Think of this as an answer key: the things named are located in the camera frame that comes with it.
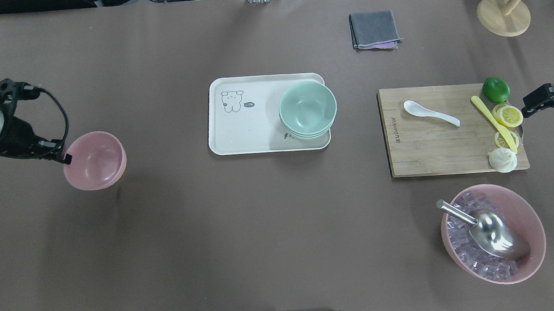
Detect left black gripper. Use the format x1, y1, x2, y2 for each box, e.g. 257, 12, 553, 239
0, 79, 73, 165

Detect small pink bowl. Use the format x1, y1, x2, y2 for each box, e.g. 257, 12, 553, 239
63, 131, 127, 191

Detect white ceramic spoon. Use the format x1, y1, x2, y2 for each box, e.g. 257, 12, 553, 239
403, 100, 461, 127

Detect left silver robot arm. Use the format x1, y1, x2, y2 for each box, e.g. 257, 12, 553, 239
0, 79, 72, 165

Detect large pink ice bowl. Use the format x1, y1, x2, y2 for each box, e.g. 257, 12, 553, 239
441, 183, 547, 285

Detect lemon slice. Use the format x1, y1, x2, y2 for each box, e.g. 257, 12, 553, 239
495, 104, 524, 128
494, 131, 521, 148

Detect green lime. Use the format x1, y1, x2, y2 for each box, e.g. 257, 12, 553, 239
482, 77, 511, 103

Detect yellow plastic knife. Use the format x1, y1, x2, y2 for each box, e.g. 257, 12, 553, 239
470, 95, 518, 154

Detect white steamed bun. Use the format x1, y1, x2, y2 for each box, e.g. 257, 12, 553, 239
488, 147, 518, 173

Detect wooden mug tree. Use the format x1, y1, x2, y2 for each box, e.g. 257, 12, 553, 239
477, 0, 531, 37

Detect wooden cutting board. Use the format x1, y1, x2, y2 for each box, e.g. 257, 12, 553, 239
377, 79, 531, 180

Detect metal ice scoop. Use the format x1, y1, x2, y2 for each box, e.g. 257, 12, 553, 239
436, 200, 531, 261

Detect grey folded cloth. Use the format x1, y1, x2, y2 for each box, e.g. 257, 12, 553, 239
348, 10, 402, 51

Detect cream serving tray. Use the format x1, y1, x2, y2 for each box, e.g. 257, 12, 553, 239
208, 73, 331, 155

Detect stacked green bowls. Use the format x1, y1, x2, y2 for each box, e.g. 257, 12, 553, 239
279, 80, 338, 140

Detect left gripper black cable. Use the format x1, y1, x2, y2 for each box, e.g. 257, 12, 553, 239
18, 82, 71, 159

